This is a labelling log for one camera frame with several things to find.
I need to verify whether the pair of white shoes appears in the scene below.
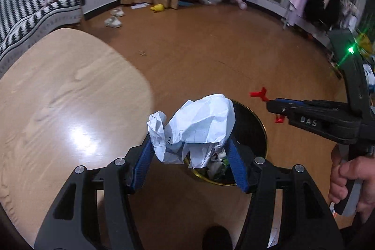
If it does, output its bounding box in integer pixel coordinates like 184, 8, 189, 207
104, 16, 123, 29

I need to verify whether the white hanging garment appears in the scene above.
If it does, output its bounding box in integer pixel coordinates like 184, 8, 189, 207
341, 1, 359, 31

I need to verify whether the black trash bin gold rim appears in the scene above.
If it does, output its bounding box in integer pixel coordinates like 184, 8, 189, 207
183, 101, 268, 187

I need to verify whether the person's dark shoe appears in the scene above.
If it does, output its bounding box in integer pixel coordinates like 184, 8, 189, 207
202, 226, 233, 250

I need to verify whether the black hanging garment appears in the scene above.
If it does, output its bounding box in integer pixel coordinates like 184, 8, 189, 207
305, 0, 339, 32

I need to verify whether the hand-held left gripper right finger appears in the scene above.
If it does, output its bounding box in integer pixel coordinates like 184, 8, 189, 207
225, 137, 345, 250

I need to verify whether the black white patterned sofa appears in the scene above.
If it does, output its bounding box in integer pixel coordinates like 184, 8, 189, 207
0, 0, 83, 72

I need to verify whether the white crumpled tissue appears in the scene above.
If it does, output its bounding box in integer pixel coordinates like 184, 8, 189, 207
206, 149, 227, 179

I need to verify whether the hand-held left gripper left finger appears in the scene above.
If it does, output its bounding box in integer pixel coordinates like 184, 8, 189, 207
34, 134, 154, 250

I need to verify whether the light wooden table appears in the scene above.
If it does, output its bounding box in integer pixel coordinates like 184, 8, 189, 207
0, 28, 155, 218

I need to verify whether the yellow green wrapper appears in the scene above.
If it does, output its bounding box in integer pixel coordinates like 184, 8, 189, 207
221, 157, 232, 179

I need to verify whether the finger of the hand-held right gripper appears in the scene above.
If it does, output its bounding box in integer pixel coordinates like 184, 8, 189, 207
266, 101, 364, 145
275, 98, 349, 110

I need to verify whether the yellow bag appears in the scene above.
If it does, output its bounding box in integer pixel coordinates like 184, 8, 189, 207
356, 35, 372, 54

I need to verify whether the person's right hand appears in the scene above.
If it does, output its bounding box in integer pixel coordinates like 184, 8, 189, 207
329, 146, 375, 223

